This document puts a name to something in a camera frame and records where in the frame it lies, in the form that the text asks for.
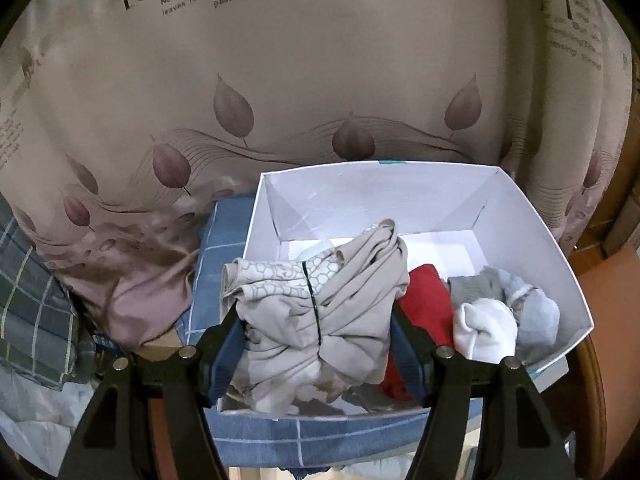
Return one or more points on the red underwear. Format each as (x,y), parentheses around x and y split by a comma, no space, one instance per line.
(425,305)

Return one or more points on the grey plaid blanket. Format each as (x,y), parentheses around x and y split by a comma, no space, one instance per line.
(35,310)

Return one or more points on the grey sock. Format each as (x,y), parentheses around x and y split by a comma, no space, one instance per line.
(472,287)

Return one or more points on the beige patterned underwear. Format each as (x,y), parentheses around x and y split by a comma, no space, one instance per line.
(310,310)

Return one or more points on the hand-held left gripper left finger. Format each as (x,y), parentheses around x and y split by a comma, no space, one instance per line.
(227,345)

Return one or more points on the white plastic bag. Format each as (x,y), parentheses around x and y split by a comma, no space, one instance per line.
(30,420)

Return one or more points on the wooden furniture frame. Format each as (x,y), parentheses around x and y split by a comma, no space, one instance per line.
(590,385)

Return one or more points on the white shoe box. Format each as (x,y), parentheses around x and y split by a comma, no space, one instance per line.
(375,195)

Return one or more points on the cardboard box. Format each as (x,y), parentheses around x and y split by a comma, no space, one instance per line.
(160,347)

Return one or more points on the light blue floral sock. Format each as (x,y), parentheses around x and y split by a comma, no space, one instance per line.
(542,325)

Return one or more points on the white ribbed sock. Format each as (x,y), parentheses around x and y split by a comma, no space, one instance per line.
(485,330)

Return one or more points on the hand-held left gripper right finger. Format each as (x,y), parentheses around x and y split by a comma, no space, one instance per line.
(407,355)

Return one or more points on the leaf print curtain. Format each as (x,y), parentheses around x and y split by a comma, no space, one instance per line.
(320,60)

